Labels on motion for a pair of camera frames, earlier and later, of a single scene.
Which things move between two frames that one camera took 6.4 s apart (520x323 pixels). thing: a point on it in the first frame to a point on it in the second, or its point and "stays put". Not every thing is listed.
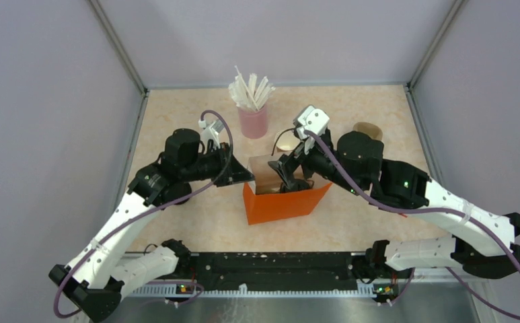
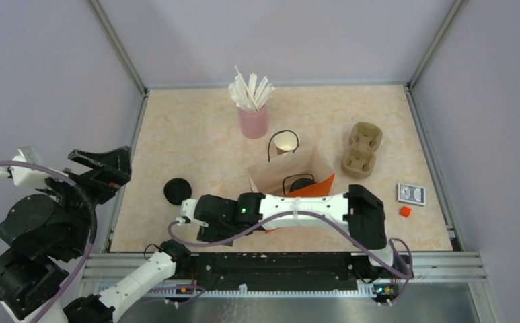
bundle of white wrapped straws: (245, 95) stays put
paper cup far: (287, 141) stays put
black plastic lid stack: (176, 190) stays put
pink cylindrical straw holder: (253, 124) stays put
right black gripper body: (320, 161) to (212, 233)
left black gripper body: (214, 163) to (85, 194)
